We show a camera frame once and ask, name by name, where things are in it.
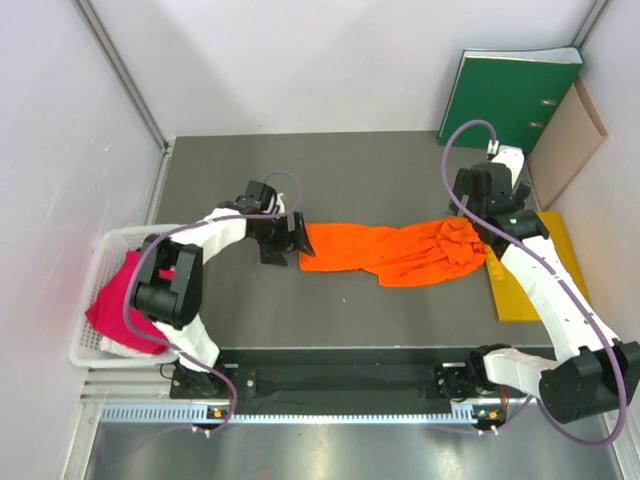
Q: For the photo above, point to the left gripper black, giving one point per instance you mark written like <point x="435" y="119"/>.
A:
<point x="271" y="254"/>

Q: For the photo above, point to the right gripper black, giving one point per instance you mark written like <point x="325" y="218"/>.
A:
<point x="463" y="185"/>

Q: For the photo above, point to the orange t shirt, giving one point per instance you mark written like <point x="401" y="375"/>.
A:
<point x="416" y="255"/>

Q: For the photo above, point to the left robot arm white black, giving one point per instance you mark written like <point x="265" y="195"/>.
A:
<point x="167" y="283"/>

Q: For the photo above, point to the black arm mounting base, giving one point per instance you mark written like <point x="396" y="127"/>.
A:
<point x="350" y="380"/>

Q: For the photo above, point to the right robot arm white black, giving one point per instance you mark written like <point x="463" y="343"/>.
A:
<point x="592" y="371"/>

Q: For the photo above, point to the yellow plastic folder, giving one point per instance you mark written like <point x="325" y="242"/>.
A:
<point x="510" y="300"/>

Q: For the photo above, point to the beige paper folder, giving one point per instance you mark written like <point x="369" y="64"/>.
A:
<point x="571" y="138"/>

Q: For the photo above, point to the magenta t shirt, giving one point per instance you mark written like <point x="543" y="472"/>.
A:
<point x="105" y="314"/>

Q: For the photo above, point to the white t shirt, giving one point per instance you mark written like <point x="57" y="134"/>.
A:
<point x="110" y="346"/>

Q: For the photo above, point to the white plastic basket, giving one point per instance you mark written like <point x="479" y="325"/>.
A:
<point x="108" y="257"/>

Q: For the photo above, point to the green ring binder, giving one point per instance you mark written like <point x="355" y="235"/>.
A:
<point x="518" y="92"/>

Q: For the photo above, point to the grey slotted cable duct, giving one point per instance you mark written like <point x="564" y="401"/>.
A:
<point x="458" y="414"/>

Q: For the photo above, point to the aluminium frame rail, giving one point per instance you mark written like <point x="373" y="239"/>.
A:
<point x="107" y="46"/>

